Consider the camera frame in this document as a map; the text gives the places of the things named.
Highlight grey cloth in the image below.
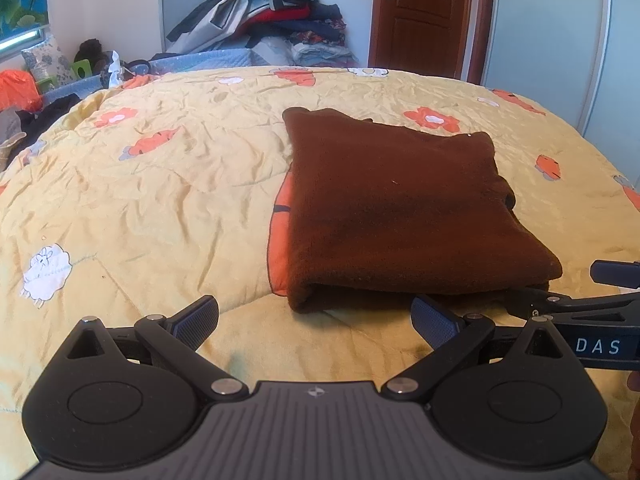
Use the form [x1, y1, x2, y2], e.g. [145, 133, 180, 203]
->
[0, 107, 29, 147]

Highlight white flower-print wardrobe door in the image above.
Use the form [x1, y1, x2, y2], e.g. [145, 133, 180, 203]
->
[480, 0, 640, 177]

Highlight white plastic bag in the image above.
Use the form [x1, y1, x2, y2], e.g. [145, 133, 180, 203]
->
[102, 50, 124, 87]

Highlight light blue quilt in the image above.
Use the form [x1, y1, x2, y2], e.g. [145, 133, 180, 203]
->
[37, 50, 302, 107]

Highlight orange cloth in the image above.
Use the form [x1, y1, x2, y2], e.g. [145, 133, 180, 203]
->
[0, 70, 44, 114]

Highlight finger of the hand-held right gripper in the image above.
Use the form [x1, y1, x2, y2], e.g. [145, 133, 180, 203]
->
[590, 259, 640, 290]
[509, 287, 640, 324]

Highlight yellow printed bedspread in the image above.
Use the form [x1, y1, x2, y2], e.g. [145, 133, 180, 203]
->
[0, 65, 640, 466]

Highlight black cloth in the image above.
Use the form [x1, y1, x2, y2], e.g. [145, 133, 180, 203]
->
[15, 92, 84, 147]

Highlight grey framed panel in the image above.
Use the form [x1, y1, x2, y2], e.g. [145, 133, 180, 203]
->
[158, 0, 224, 54]

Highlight brown knit sweater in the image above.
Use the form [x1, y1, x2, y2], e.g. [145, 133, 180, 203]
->
[281, 106, 564, 314]

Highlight floral pillow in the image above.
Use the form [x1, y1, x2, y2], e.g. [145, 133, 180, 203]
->
[21, 34, 77, 87]

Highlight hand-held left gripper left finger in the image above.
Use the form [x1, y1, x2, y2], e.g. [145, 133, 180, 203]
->
[65, 293, 251, 403]

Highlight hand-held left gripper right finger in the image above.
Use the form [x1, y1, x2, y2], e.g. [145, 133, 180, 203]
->
[381, 293, 573, 403]

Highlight brown wooden door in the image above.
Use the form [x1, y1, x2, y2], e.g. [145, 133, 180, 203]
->
[368, 0, 497, 85]

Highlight pile of mixed clothes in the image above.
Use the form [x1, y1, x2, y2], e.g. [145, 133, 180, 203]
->
[165, 0, 362, 69]

